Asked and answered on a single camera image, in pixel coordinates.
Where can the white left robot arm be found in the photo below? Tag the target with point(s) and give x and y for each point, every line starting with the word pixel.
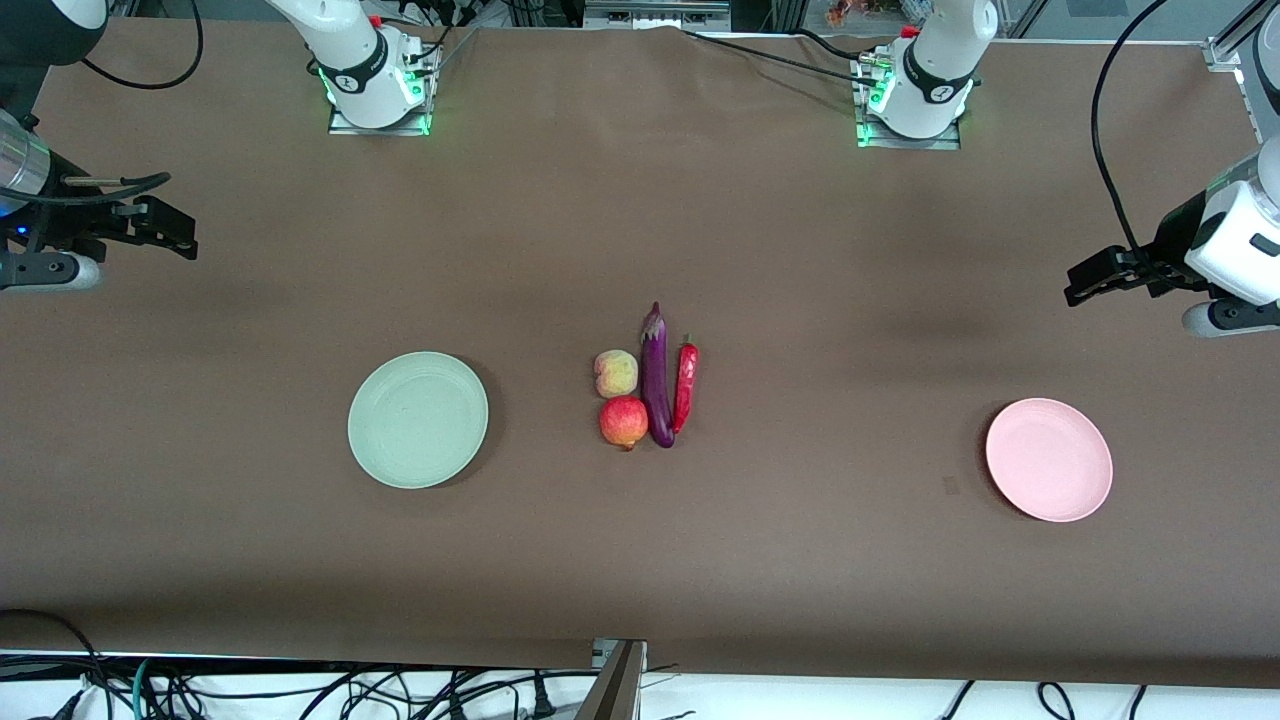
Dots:
pixel 940 60

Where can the orange patterned object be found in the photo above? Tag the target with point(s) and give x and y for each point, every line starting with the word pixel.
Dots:
pixel 848 12

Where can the pink plate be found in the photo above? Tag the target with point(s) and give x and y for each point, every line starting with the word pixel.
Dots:
pixel 1049 460

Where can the white lower shelf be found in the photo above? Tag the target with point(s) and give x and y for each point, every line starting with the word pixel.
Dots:
pixel 800 702

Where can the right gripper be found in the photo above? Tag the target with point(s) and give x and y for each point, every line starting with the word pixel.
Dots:
pixel 62 220

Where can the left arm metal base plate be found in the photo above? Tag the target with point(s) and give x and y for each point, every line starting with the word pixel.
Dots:
pixel 940 143

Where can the yellow pink peach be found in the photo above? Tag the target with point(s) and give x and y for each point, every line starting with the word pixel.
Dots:
pixel 616 374

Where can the metal camera post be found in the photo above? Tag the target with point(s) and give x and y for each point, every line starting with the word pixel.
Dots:
pixel 615 685

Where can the aluminium frame profile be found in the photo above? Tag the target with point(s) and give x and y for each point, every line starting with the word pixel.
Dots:
pixel 1240 40

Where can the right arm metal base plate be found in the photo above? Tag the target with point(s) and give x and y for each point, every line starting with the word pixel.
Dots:
pixel 345 127

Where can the long purple eggplant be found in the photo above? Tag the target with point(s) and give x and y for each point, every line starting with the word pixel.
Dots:
pixel 656 380

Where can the brown table cover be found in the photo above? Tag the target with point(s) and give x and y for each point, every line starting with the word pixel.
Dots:
pixel 800 560

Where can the pale green plate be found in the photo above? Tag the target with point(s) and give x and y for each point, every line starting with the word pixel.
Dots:
pixel 418 420

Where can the red chili pepper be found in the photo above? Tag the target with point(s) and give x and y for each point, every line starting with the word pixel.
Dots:
pixel 685 385

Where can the red apple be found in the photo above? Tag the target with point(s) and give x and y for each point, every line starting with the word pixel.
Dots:
pixel 623 422

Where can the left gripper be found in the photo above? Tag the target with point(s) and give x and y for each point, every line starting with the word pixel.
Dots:
pixel 1172 244

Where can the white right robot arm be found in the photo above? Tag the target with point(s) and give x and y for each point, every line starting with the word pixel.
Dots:
pixel 345 45

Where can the grey electronics box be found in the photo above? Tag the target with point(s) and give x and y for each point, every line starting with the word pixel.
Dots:
pixel 655 14

